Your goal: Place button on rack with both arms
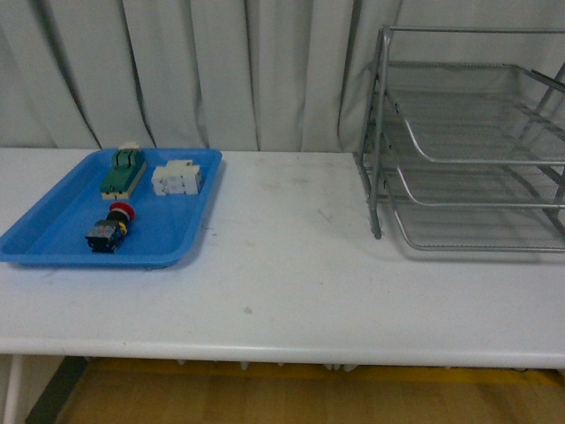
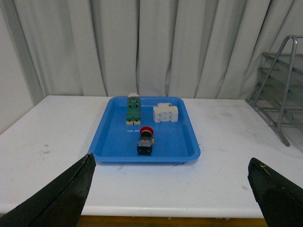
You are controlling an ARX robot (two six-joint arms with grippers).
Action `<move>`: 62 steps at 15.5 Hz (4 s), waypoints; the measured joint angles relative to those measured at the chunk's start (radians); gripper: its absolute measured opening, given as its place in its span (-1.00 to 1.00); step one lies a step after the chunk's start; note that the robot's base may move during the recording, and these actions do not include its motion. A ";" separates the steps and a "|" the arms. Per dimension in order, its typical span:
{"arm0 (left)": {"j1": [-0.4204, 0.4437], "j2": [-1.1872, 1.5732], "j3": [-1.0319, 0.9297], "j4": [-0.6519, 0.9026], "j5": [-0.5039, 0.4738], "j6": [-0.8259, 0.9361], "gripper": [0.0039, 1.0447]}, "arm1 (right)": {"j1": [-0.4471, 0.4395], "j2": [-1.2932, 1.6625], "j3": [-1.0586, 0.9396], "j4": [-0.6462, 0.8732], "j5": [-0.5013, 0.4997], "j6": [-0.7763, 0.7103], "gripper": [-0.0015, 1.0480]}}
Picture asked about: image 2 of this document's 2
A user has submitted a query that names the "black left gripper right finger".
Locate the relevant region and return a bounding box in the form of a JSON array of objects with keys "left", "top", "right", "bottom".
[{"left": 248, "top": 157, "right": 303, "bottom": 227}]

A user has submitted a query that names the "silver mesh tiered rack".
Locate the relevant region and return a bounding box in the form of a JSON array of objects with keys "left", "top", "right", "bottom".
[{"left": 246, "top": 35, "right": 303, "bottom": 147}]

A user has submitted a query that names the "white curtain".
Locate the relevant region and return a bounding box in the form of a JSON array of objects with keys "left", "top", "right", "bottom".
[{"left": 0, "top": 0, "right": 303, "bottom": 135}]

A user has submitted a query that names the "white circuit breaker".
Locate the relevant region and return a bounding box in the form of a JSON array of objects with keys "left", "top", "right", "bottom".
[{"left": 153, "top": 103, "right": 178, "bottom": 123}]

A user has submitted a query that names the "red emergency stop button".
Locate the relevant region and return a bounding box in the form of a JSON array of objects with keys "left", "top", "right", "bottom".
[{"left": 137, "top": 126, "right": 154, "bottom": 156}]

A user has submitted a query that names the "green terminal block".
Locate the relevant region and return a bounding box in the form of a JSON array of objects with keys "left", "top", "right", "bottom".
[{"left": 126, "top": 93, "right": 141, "bottom": 125}]

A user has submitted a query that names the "blue plastic tray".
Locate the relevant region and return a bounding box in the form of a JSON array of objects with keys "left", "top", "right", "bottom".
[{"left": 89, "top": 96, "right": 201, "bottom": 164}]

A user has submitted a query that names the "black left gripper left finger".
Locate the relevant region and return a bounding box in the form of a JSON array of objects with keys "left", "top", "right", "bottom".
[{"left": 0, "top": 154, "right": 96, "bottom": 227}]

